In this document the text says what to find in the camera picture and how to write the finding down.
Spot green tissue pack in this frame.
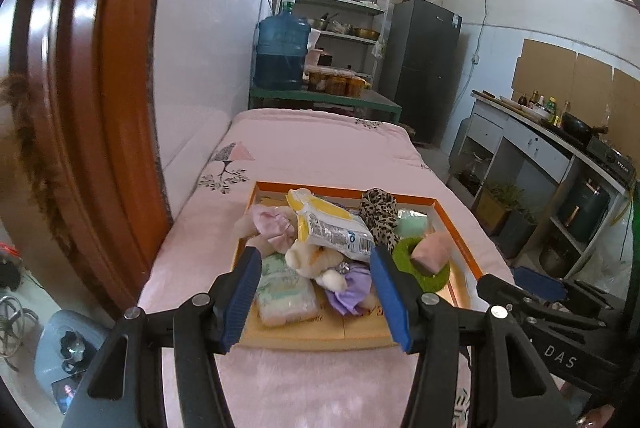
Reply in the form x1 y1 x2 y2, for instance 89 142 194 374
255 253 321 326

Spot brown wooden door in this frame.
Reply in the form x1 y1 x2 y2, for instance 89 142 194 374
10 0 176 324

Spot metal wire stand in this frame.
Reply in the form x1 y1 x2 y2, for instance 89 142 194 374
0 295 38 359

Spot cream fluffy hair tie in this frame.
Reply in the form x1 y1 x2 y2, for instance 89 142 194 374
234 213 261 239

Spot blue water jug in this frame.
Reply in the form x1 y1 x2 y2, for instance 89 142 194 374
254 13 312 92

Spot green low table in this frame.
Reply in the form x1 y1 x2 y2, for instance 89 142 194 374
249 86 403 124

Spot gas stove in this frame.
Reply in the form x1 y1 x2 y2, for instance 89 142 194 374
585 135 638 184

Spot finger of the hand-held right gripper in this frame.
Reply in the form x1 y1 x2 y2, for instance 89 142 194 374
514 265 606 314
477 274 601 329

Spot cream teddy bear plush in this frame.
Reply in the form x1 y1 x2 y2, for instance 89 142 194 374
285 241 376 316

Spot green knitted ring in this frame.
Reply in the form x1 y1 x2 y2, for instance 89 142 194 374
392 235 451 294

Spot dark green cooking pot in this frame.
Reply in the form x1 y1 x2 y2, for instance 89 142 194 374
557 178 612 243

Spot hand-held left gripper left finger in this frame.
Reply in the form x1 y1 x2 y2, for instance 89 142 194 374
60 245 263 428

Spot orange-rimmed cardboard box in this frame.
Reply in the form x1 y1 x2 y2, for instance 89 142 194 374
230 181 478 351

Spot leopard print scrunchie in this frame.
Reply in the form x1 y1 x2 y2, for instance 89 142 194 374
360 188 401 249

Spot grey planter box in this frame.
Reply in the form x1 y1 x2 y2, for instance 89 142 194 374
500 205 538 256

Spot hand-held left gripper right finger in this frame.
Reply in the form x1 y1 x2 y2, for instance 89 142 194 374
369 244 576 428

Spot black wok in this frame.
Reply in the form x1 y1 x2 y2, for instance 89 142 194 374
560 112 608 136

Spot dried brown plant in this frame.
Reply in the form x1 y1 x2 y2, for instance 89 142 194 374
0 73 71 249

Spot yellow white tissue packet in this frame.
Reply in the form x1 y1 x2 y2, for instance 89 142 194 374
286 188 376 263

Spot green sponge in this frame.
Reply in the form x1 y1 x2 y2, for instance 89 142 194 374
395 207 433 238

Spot row of food jars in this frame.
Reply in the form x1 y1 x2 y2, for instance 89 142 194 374
306 67 368 96

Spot green metal shelf rack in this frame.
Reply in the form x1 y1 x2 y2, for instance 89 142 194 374
277 0 393 82

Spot pink bow plush toy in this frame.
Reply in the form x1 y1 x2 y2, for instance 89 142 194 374
250 204 301 254

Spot pink makeup sponge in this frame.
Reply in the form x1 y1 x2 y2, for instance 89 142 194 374
411 231 453 275

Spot cardboard wall sheets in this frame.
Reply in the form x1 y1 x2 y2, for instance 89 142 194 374
512 38 640 119

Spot yellow planter box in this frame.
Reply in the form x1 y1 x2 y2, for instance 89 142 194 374
475 185 518 234

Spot dark refrigerator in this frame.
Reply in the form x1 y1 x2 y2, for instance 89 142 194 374
377 0 463 144

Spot grey kitchen counter cabinet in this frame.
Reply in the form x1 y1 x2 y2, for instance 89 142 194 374
450 91 633 279

